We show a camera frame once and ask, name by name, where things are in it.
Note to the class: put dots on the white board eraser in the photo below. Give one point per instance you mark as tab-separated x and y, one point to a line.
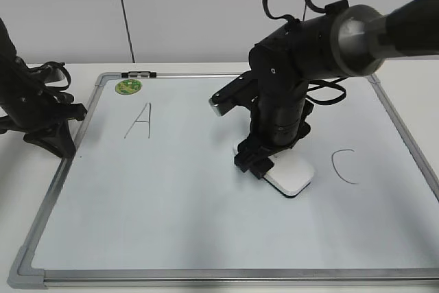
290	174

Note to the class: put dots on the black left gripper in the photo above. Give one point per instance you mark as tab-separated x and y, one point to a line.
35	102

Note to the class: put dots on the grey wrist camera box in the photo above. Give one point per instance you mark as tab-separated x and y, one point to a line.
239	92

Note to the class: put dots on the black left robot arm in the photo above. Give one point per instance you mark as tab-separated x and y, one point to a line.
7	53

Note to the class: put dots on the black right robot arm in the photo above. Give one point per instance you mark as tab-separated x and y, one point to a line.
343	41

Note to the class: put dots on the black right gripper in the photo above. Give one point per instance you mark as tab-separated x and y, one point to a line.
276	124

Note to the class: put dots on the round green magnet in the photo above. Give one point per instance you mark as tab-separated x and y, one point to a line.
128	87

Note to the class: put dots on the black board hanger clip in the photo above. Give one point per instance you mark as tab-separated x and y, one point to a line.
138	74

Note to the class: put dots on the white board with grey frame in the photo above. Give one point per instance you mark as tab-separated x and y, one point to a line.
152	198

